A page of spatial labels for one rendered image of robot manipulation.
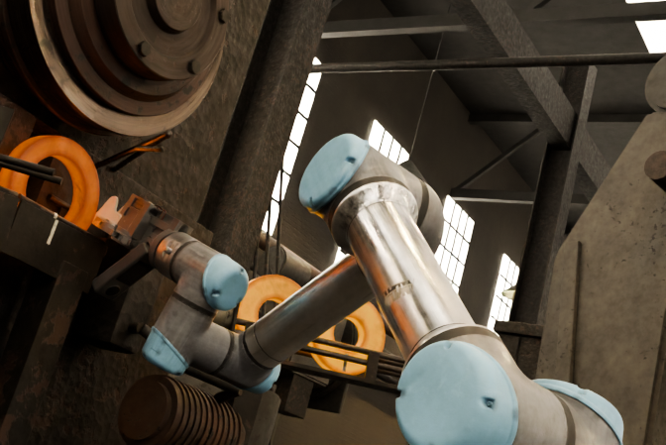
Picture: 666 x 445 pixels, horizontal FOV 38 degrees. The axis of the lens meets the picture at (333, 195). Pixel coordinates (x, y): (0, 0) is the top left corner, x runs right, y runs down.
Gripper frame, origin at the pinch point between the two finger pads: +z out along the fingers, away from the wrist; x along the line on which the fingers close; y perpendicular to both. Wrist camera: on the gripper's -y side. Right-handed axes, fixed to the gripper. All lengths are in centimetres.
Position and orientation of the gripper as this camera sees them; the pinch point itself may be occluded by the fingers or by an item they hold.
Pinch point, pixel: (94, 220)
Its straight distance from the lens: 173.7
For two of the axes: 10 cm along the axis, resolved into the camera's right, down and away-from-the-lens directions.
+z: -7.1, -3.3, 6.2
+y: 5.1, -8.5, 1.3
